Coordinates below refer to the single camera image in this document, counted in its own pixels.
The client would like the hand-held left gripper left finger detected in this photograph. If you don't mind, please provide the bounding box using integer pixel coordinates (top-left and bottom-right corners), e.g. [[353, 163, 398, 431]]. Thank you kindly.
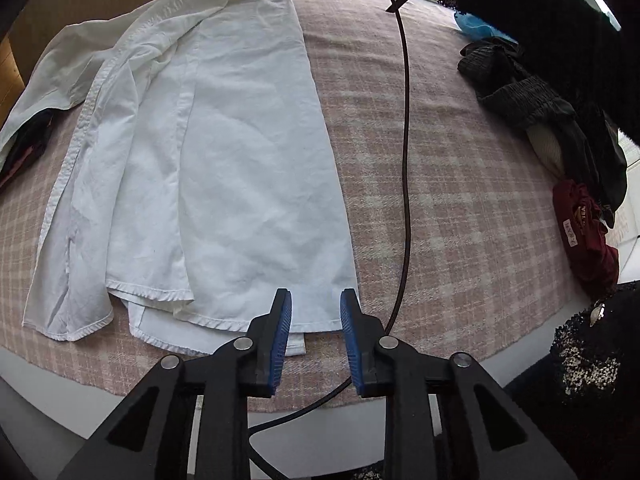
[[57, 288, 292, 480]]

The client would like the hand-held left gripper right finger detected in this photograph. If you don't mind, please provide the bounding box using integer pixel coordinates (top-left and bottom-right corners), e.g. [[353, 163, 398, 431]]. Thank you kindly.
[[340, 288, 578, 480]]

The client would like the white button shirt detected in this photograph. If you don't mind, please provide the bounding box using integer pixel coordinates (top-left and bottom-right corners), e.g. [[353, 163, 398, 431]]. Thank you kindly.
[[0, 0, 358, 356]]

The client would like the blue cloth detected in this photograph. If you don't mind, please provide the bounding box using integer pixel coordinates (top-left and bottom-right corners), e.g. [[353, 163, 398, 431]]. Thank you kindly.
[[454, 11, 518, 43]]

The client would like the dark knitted garment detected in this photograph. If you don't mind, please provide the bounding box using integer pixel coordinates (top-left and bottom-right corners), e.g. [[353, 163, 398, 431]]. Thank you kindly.
[[457, 42, 576, 131]]

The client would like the pink plaid blanket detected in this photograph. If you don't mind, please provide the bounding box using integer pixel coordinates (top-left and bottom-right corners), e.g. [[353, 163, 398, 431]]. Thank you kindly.
[[0, 0, 616, 413]]

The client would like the beige garment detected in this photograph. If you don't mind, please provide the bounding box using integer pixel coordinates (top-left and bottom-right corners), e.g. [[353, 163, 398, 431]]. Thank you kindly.
[[525, 125, 568, 178]]

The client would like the person's black tweed top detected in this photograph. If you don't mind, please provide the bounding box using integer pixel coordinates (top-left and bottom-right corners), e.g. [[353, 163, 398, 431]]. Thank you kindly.
[[500, 280, 640, 480]]

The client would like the maroon garment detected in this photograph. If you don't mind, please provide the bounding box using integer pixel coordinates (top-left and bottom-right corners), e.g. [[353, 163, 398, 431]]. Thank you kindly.
[[551, 178, 621, 298]]

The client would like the dark grey garment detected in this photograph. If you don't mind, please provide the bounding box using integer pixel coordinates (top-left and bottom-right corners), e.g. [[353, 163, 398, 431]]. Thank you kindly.
[[560, 105, 628, 228]]

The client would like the pine plank panel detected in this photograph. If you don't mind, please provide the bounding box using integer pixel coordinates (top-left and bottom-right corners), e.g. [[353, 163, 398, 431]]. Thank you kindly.
[[0, 40, 26, 106]]

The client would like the folded black t-shirt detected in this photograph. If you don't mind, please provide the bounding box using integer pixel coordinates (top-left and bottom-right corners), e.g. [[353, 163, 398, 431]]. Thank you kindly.
[[12, 112, 53, 163]]

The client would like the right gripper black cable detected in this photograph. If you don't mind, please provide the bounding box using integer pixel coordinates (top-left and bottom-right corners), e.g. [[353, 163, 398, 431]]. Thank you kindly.
[[247, 0, 412, 480]]

